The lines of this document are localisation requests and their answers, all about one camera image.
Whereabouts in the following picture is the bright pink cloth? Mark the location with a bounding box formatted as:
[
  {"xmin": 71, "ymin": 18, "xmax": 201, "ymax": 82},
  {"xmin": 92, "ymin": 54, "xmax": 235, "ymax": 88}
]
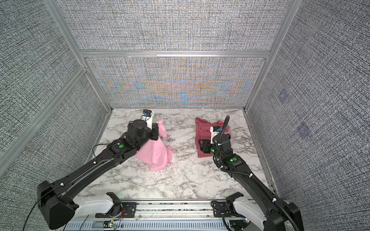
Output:
[{"xmin": 135, "ymin": 120, "xmax": 173, "ymax": 172}]

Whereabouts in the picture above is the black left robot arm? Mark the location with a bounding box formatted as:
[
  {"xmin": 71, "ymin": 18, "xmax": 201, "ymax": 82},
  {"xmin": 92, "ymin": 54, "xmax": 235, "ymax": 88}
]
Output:
[{"xmin": 37, "ymin": 119, "xmax": 159, "ymax": 230}]

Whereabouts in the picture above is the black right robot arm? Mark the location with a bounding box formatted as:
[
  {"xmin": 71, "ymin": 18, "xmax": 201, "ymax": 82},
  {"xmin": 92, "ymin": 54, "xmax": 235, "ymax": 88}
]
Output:
[{"xmin": 198, "ymin": 134, "xmax": 304, "ymax": 231}]

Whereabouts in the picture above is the dark rose cloth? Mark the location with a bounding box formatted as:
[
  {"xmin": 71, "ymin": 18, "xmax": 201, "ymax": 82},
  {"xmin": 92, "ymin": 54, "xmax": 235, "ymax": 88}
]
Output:
[{"xmin": 195, "ymin": 116, "xmax": 233, "ymax": 158}]

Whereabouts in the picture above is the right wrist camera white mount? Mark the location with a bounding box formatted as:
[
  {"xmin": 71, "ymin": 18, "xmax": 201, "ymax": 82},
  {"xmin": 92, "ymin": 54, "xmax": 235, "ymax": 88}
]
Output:
[{"xmin": 210, "ymin": 126, "xmax": 222, "ymax": 144}]

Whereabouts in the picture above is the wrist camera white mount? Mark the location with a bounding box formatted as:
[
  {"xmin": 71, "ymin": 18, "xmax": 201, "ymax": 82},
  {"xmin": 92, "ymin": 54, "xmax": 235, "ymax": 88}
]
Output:
[
  {"xmin": 141, "ymin": 109, "xmax": 153, "ymax": 129},
  {"xmin": 210, "ymin": 126, "xmax": 222, "ymax": 144}
]

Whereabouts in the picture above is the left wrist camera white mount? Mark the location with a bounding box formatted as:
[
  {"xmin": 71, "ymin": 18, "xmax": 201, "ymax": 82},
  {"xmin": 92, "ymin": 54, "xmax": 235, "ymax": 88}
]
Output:
[{"xmin": 141, "ymin": 109, "xmax": 153, "ymax": 129}]

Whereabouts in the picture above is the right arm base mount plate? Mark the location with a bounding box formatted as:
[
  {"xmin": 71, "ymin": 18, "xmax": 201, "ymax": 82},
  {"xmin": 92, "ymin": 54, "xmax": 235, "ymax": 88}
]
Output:
[{"xmin": 211, "ymin": 200, "xmax": 240, "ymax": 218}]

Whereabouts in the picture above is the black corrugated cable conduit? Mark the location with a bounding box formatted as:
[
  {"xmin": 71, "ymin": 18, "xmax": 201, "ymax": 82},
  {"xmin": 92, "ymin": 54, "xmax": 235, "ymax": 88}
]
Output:
[{"xmin": 212, "ymin": 115, "xmax": 300, "ymax": 231}]

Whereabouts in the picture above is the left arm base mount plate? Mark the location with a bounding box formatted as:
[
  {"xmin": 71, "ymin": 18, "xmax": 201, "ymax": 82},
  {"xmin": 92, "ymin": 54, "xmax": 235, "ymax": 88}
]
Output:
[{"xmin": 95, "ymin": 202, "xmax": 137, "ymax": 219}]

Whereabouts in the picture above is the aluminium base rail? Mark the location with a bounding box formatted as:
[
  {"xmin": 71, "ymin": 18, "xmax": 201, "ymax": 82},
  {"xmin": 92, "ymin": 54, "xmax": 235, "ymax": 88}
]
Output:
[{"xmin": 60, "ymin": 200, "xmax": 261, "ymax": 231}]

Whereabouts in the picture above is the aluminium enclosure frame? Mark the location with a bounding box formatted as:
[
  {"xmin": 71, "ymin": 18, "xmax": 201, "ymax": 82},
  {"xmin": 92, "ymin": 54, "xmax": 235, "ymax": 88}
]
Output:
[{"xmin": 1, "ymin": 1, "xmax": 302, "ymax": 174}]

